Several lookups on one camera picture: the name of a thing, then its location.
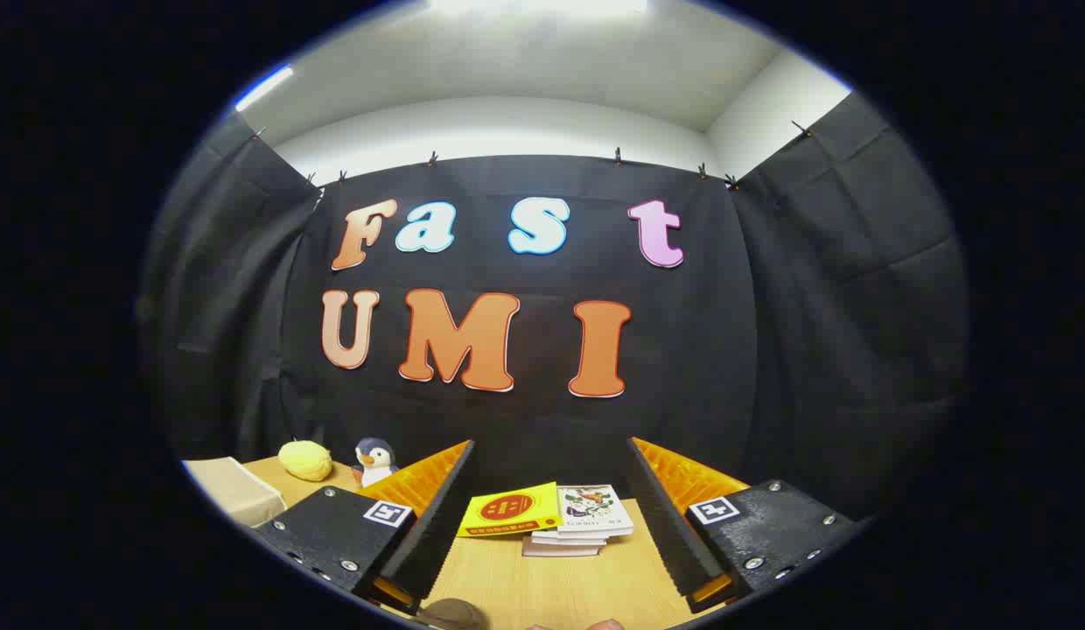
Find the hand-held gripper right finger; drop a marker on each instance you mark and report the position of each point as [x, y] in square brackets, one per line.
[665, 525]

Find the penguin plush toy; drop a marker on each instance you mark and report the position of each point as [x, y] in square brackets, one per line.
[376, 464]

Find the plain white book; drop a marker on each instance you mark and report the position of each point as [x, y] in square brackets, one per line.
[560, 550]
[577, 539]

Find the yellow book with red circle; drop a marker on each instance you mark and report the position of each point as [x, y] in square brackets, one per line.
[507, 509]

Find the black backdrop cloth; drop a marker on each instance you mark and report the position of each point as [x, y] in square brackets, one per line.
[726, 350]

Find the yellow bun plush toy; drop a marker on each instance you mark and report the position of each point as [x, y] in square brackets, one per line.
[304, 460]

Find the beige fabric storage box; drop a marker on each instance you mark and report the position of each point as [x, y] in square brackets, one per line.
[236, 490]

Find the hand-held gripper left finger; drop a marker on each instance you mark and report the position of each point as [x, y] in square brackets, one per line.
[437, 525]

